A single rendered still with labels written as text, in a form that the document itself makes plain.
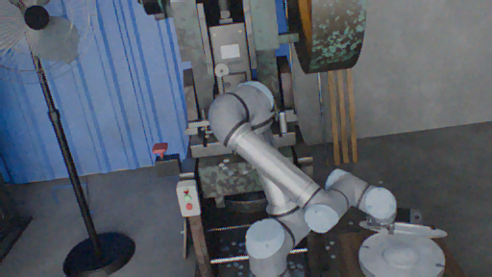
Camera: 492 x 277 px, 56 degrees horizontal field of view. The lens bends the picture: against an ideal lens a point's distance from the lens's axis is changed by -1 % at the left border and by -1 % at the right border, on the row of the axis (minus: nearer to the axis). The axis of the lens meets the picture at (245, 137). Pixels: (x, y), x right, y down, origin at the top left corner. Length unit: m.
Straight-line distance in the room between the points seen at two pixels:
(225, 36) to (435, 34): 1.88
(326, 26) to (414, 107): 2.02
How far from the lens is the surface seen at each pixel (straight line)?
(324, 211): 1.19
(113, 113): 3.36
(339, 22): 1.61
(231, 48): 1.89
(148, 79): 3.23
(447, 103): 3.62
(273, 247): 1.39
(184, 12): 1.83
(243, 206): 2.10
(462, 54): 3.55
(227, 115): 1.28
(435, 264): 1.79
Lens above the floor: 1.51
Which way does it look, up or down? 24 degrees down
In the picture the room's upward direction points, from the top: 8 degrees counter-clockwise
